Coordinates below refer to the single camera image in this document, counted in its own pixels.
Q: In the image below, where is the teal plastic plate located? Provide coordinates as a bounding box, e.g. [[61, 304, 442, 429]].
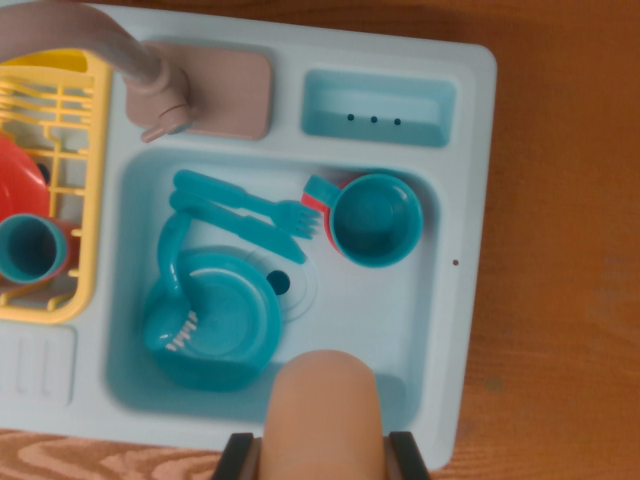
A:
[[147, 246, 285, 393]]

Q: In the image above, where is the orange plastic mug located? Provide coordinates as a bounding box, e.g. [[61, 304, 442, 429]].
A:
[[300, 172, 371, 259]]

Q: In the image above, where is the light blue toy sink unit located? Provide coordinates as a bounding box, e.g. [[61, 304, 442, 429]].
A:
[[0, 2, 499, 471]]

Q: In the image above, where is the orange plastic plate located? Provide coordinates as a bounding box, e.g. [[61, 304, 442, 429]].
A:
[[0, 134, 52, 221]]

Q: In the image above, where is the teal plastic tumbler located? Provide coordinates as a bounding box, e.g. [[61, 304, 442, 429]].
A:
[[0, 213, 70, 286]]

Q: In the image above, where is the yellow dish rack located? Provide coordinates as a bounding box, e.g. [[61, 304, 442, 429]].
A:
[[0, 48, 114, 325]]

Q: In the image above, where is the teal plastic knife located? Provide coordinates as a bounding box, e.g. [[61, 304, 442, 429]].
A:
[[168, 189, 307, 265]]

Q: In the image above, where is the teal plastic mug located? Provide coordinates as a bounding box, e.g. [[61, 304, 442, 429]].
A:
[[304, 173, 425, 269]]

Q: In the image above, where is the grey toy faucet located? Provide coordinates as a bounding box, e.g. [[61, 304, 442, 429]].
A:
[[0, 2, 274, 145]]

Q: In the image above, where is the orange plastic tumbler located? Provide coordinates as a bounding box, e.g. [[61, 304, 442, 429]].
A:
[[47, 217, 84, 279]]

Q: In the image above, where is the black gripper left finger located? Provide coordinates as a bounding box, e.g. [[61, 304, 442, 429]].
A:
[[213, 432, 264, 480]]

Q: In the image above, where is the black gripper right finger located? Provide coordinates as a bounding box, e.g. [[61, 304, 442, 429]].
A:
[[383, 430, 432, 480]]

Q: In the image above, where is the cream detergent bottle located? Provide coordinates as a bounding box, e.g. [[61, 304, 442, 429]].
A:
[[254, 348, 387, 480]]

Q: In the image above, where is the teal plastic fork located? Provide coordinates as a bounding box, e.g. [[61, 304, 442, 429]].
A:
[[172, 169, 321, 239]]

